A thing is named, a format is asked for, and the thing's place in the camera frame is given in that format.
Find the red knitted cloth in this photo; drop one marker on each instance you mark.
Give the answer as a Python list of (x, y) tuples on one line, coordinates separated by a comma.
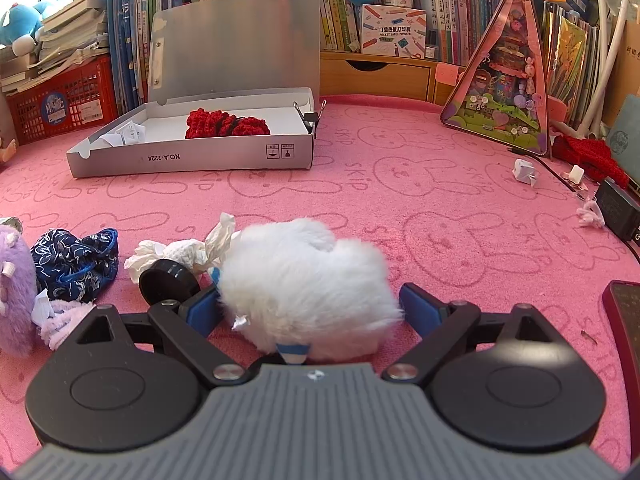
[(595, 160)]

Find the small glass bottle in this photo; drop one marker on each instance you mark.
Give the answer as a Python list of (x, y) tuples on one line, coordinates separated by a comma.
[(432, 51)]

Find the pink and white bow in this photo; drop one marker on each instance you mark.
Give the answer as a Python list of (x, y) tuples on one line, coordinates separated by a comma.
[(590, 212)]

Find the black round cap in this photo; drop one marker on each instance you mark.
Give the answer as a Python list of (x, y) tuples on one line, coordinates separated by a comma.
[(167, 280)]

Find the grey file box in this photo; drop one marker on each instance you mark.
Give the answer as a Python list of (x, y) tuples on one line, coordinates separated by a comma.
[(240, 45)]

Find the wooden drawer shelf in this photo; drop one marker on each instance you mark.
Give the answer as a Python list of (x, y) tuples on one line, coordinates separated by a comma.
[(375, 80)]

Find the dark red device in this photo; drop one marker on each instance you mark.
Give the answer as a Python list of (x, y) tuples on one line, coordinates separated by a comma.
[(622, 310)]

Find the row of colourful upright books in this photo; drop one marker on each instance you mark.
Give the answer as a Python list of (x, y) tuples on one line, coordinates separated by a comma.
[(330, 10)]

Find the red crocheted piece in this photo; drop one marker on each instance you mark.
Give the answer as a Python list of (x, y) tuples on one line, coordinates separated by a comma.
[(225, 125)]

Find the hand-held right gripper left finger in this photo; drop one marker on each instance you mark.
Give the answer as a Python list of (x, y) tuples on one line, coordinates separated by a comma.
[(202, 306)]

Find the lavender fuzzy cloth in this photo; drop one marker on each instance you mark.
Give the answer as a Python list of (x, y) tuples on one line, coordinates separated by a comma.
[(65, 317)]

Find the green notebook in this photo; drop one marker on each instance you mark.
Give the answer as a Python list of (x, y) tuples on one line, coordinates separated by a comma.
[(624, 132)]

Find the black binder clip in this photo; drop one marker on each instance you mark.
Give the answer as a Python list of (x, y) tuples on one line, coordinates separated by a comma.
[(311, 119)]

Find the pink triangular toy house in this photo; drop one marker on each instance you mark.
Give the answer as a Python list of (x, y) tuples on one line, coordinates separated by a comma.
[(505, 85)]

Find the folded white paper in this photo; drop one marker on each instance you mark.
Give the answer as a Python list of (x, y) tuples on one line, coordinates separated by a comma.
[(125, 134)]

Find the row of thin children's books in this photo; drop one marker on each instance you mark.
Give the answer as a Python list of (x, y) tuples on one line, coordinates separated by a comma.
[(465, 10)]

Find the brown cardboard box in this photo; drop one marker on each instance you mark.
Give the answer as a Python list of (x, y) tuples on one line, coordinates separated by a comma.
[(631, 65)]

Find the row of colourful folders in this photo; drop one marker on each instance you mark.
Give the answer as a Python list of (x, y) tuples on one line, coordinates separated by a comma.
[(570, 60)]

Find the white tissue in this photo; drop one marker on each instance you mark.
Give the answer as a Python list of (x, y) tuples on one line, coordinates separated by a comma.
[(185, 252)]

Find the row of blue-spined books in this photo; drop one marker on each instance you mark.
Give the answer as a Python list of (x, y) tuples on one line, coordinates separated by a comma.
[(125, 45)]

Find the pile of worn books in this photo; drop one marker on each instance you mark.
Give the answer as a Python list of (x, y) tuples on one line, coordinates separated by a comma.
[(75, 30)]

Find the small folded paper piece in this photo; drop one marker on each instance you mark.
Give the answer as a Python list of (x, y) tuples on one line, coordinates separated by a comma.
[(525, 171)]

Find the pencil-print cardboard box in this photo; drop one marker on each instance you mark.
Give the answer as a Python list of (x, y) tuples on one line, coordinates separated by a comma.
[(392, 30)]

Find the blue and white plush toy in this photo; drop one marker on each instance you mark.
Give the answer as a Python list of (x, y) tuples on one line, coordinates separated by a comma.
[(15, 22)]

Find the purple plush toy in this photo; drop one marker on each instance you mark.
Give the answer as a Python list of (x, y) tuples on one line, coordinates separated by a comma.
[(15, 285)]

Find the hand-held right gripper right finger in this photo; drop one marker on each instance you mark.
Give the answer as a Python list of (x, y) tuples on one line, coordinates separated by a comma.
[(417, 310)]

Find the pink rabbit-print mat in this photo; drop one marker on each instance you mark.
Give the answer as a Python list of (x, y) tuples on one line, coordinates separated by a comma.
[(400, 220)]

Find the red plastic basket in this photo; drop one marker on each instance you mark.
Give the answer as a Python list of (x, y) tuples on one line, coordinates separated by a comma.
[(75, 95)]

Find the black power adapter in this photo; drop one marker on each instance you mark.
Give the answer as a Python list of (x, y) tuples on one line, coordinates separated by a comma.
[(620, 210)]

